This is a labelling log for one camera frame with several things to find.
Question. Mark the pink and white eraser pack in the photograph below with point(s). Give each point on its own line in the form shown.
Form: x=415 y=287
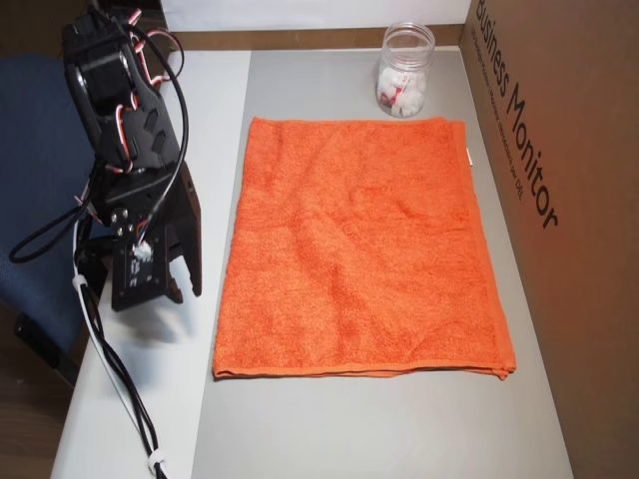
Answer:
x=392 y=92

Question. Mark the blue office chair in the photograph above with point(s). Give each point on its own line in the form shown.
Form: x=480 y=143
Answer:
x=35 y=189

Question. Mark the orange terry towel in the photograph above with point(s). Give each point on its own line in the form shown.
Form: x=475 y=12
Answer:
x=359 y=239

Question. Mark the grey table mat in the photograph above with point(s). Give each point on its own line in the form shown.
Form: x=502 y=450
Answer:
x=349 y=424

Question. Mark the cardboard monitor box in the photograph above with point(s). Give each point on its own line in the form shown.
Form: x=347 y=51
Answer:
x=574 y=249

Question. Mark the white towel label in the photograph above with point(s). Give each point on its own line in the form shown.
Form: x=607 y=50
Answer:
x=469 y=157

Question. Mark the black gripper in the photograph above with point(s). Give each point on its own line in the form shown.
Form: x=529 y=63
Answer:
x=176 y=239

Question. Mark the clear plastic jar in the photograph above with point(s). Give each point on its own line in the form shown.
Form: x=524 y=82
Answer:
x=405 y=70

